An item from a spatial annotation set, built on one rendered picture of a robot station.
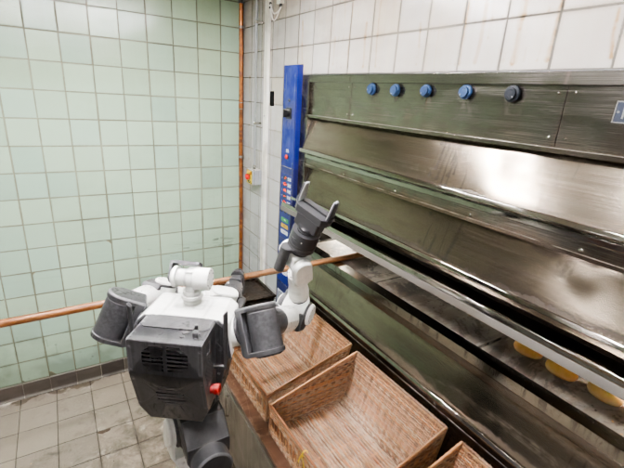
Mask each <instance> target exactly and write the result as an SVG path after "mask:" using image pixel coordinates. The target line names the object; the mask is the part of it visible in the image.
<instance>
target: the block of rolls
mask: <svg viewBox="0 0 624 468"><path fill-rule="evenodd" d="M513 346H514V349H515V350H516V351H517V352H519V353H520V354H522V355H523V356H525V357H528V358H533V359H541V358H542V357H543V355H541V354H539V353H537V352H535V351H534V350H532V349H530V348H528V347H526V346H525V345H523V344H520V343H518V342H517V341H514V343H513ZM545 366H546V369H547V370H548V371H549V372H550V373H552V374H553V375H555V376H557V377H559V378H561V379H563V380H566V381H569V382H575V381H576V380H577V379H578V378H579V376H578V375H577V374H575V373H574V372H572V371H570V370H567V369H566V368H564V367H562V366H560V365H558V364H557V363H555V362H553V361H551V360H550V359H548V360H547V361H546V362H545ZM587 388H588V390H589V392H590V393H591V394H592V395H593V396H594V397H596V398H598V399H599V400H601V401H603V402H604V403H606V404H608V405H611V406H614V407H620V406H622V405H623V404H624V401H623V400H622V399H620V398H618V397H616V396H614V395H612V394H610V393H608V392H606V391H605V390H604V389H602V388H600V387H598V386H597V385H595V384H593V383H590V382H588V384H587Z"/></svg>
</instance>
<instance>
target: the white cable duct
mask: <svg viewBox="0 0 624 468"><path fill-rule="evenodd" d="M269 2H271V0H266V9H265V55H264V101H263V148H262V193H261V240H260V270H264V269H265V257H266V219H267V144H268V106H269V68H270V30H271V14H270V9H269V7H270V4H269Z"/></svg>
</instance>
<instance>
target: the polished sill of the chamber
mask: <svg viewBox="0 0 624 468"><path fill-rule="evenodd" d="M311 256H312V257H313V258H315V259H316V260H319V259H323V258H328V257H333V256H331V255H330V254H328V253H326V252H324V251H323V250H321V249H320V248H319V247H317V246H316V249H315V251H314V252H313V253H312V254H311ZM324 266H326V267H328V268H329V269H331V270H332V271H333V272H335V273H336V274H338V275H339V276H341V277H342V278H344V279H345V280H347V281H349V282H350V283H352V284H353V285H355V286H356V287H358V288H359V289H360V290H361V291H363V292H364V293H366V294H368V295H369V296H371V297H372V298H374V299H375V300H377V301H378V302H380V303H381V304H383V305H384V306H386V307H387V308H389V309H390V310H392V311H393V312H395V313H396V314H398V315H399V316H400V317H402V318H403V319H405V320H406V321H408V322H409V323H411V324H412V325H414V326H415V327H417V328H418V329H420V330H421V331H423V332H425V333H426V334H428V335H429V336H431V337H432V338H434V339H435V340H437V341H438V342H439V343H441V344H442V345H443V346H445V347H446V348H448V349H449V350H451V351H452V352H454V353H455V354H457V355H458V356H460V357H461V358H463V359H465V360H466V361H468V362H469V363H471V364H472V365H474V366H475V367H477V368H478V369H480V370H481V371H482V372H484V373H485V374H487V375H488V376H490V377H491V378H492V379H494V380H495V381H497V382H498V383H500V384H502V385H503V386H505V387H506V388H508V389H509V390H511V391H512V392H514V393H515V394H517V395H518V396H520V397H521V398H523V399H524V400H525V401H527V402H528V403H530V404H531V405H533V406H534V407H536V408H537V409H539V410H541V411H542V412H543V413H545V414H546V415H548V416H549V417H551V418H552V419H554V420H555V421H557V422H558V423H560V424H562V425H563V426H564V427H565V428H567V429H568V430H570V431H571V432H573V433H574V434H576V435H577V436H579V437H581V438H582V439H584V440H585V441H587V442H588V443H590V444H591V445H593V446H594V447H595V448H597V449H599V450H600V451H602V452H603V453H604V454H605V455H607V456H608V457H610V458H611V459H613V460H614V461H616V462H618V463H619V464H621V465H622V466H624V437H623V436H621V435H619V434H618V433H616V432H614V431H613V430H611V429H610V428H608V427H606V426H605V425H603V424H601V423H600V422H598V421H596V420H594V419H593V418H592V417H591V416H589V415H587V414H586V413H584V412H583V411H581V410H579V409H577V408H576V407H574V406H572V405H571V404H569V403H568V402H566V401H564V400H563V399H562V398H560V397H559V396H557V395H555V394H553V393H552V392H550V391H549V390H547V389H545V388H544V387H542V386H541V385H539V384H537V383H535V382H534V381H532V380H530V379H529V378H527V377H526V376H525V375H523V374H522V373H520V372H518V371H517V370H515V369H513V368H511V367H510V366H508V365H507V364H505V363H503V362H502V361H500V360H499V359H497V358H495V357H493V356H491V355H490V354H489V353H488V352H486V351H484V350H483V349H481V348H480V347H478V346H476V345H475V344H473V343H471V342H469V341H468V340H466V339H465V338H463V337H461V336H460V335H459V334H457V333H456V332H454V331H452V330H450V329H449V328H447V327H446V326H444V325H442V324H441V323H439V322H438V321H436V320H434V319H433V318H431V317H429V316H427V315H426V314H424V313H423V312H422V311H420V310H419V309H417V308H415V307H414V306H412V305H410V304H408V303H407V302H405V301H404V300H402V299H400V298H399V297H397V296H396V295H394V294H392V293H391V292H389V291H387V290H386V289H385V288H383V287H381V286H380V285H378V284H377V283H375V282H373V281H372V280H370V279H368V278H366V277H365V276H363V275H362V274H360V273H358V272H357V271H356V270H354V269H353V268H351V267H350V266H347V265H346V264H344V263H343V262H341V261H339V262H334V263H329V264H325V265H324Z"/></svg>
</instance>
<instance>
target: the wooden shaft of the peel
mask: <svg viewBox="0 0 624 468"><path fill-rule="evenodd" d="M363 256H364V255H362V254H360V253H349V254H343V255H338V256H334V257H328V258H323V259H319V260H314V261H311V262H310V263H311V264H312V267H315V266H320V265H325V264H329V263H334V262H339V261H344V260H348V259H354V258H359V257H363ZM289 269H290V268H289V267H288V266H285V268H284V270H283V271H282V272H287V271H288V270H289ZM282 272H278V271H276V270H275V269H274V268H270V269H264V270H259V271H255V272H249V273H244V280H249V279H254V278H259V277H264V276H268V275H273V274H278V273H282ZM230 277H231V276H229V277H224V278H220V279H214V282H213V285H214V286H215V285H221V284H226V283H227V282H228V281H229V279H230ZM104 302H105V300H101V301H96V302H92V303H86V304H81V305H72V306H67V307H62V308H57V309H52V310H47V311H43V312H37V313H32V314H28V315H22V316H17V317H13V318H3V319H0V328H5V327H9V326H14V325H19V324H23V323H28V322H33V321H38V320H43V319H52V318H56V317H61V316H66V315H70V314H75V313H80V312H85V311H89V310H94V309H100V308H102V307H103V304H104Z"/></svg>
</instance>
